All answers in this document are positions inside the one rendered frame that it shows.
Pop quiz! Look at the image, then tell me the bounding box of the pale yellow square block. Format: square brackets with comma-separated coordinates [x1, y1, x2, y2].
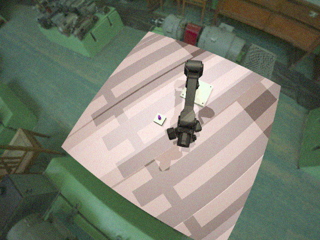
[153, 113, 167, 126]

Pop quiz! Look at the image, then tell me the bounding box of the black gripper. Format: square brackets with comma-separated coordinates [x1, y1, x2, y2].
[166, 120, 202, 140]

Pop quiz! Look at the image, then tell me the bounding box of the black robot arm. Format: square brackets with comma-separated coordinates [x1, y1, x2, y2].
[177, 59, 204, 148]

